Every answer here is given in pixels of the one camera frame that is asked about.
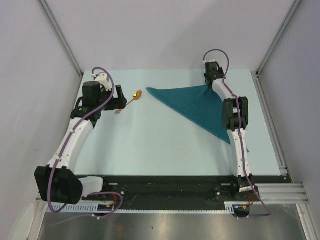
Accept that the left aluminium corner post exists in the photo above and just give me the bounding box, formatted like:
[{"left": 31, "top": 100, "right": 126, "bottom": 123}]
[{"left": 36, "top": 0, "right": 84, "bottom": 77}]

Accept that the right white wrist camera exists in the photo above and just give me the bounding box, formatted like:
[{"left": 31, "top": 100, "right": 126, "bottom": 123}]
[{"left": 202, "top": 58, "right": 216, "bottom": 64}]

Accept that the aluminium corner post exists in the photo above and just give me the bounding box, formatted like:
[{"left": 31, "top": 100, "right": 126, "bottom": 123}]
[
  {"left": 36, "top": 0, "right": 84, "bottom": 77},
  {"left": 256, "top": 0, "right": 303, "bottom": 75}
]

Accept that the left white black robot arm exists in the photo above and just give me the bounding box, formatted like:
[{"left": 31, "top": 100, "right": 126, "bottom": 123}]
[{"left": 34, "top": 80, "right": 128, "bottom": 205}]

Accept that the gold spoon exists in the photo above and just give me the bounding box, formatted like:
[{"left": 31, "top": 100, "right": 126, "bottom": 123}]
[{"left": 115, "top": 90, "right": 143, "bottom": 115}]

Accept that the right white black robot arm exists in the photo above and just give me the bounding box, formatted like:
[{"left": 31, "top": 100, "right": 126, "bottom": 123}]
[{"left": 203, "top": 59, "right": 255, "bottom": 201}]

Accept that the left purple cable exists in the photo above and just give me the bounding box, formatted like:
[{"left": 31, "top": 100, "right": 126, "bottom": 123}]
[{"left": 46, "top": 66, "right": 116, "bottom": 213}]

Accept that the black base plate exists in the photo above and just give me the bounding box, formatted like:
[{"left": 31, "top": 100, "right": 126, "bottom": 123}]
[{"left": 74, "top": 174, "right": 261, "bottom": 217}]

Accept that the teal satin napkin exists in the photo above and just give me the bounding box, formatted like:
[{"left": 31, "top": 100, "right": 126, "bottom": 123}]
[{"left": 145, "top": 84, "right": 250, "bottom": 154}]

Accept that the white slotted cable duct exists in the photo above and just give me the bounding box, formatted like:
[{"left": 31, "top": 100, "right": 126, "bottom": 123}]
[{"left": 46, "top": 201, "right": 237, "bottom": 214}]

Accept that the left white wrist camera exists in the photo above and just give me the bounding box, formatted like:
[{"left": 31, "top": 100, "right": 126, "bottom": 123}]
[{"left": 90, "top": 72, "right": 112, "bottom": 92}]

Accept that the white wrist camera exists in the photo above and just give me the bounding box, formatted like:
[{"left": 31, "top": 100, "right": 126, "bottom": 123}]
[
  {"left": 202, "top": 58, "right": 216, "bottom": 64},
  {"left": 90, "top": 72, "right": 112, "bottom": 92}
]

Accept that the right aluminium corner post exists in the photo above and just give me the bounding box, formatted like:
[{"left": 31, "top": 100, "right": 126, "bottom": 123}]
[{"left": 256, "top": 0, "right": 303, "bottom": 75}]

